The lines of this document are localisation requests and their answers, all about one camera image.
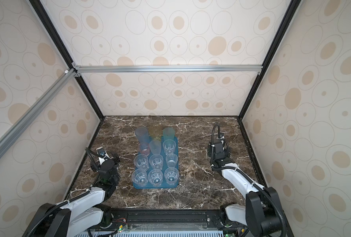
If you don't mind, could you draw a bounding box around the clear short faceted glass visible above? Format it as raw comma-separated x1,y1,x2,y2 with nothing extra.
148,169,163,187

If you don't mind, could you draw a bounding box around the black corner frame post right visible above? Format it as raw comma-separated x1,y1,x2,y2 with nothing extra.
237,0,302,120

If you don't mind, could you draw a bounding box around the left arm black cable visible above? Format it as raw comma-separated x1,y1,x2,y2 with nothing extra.
24,147,111,237

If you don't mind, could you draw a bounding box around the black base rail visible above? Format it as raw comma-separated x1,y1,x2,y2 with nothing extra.
37,208,295,237

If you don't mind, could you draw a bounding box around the blue tall plastic glass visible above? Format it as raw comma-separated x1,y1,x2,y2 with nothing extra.
135,126,151,144

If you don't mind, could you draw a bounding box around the black corner frame post left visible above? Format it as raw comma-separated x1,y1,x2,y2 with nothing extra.
28,0,105,120

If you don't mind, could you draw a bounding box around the green textured plastic glass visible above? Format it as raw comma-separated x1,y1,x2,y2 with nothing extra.
163,127,175,141

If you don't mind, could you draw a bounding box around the silver diagonal left rail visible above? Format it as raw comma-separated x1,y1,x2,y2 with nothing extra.
0,69,75,159

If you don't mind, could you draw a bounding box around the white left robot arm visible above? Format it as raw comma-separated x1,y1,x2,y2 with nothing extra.
23,148,120,237

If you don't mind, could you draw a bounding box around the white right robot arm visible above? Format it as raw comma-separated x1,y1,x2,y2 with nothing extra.
208,137,287,237

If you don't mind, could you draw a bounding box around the frosted textured clear glass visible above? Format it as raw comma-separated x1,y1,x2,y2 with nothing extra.
149,140,162,155

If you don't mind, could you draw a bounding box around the black corner frame post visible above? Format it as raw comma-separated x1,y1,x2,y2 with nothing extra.
237,0,302,120
28,0,105,120

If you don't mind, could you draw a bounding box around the yellow tall plastic glass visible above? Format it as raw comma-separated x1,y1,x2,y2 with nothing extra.
148,124,163,141

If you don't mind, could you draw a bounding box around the silver horizontal back rail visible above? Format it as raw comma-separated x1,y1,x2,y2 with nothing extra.
75,65,263,73

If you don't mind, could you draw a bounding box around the pink plastic glass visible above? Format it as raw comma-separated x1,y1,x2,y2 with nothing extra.
138,143,150,156

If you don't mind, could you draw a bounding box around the teal plastic tray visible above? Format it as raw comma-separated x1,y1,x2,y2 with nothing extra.
132,137,180,189

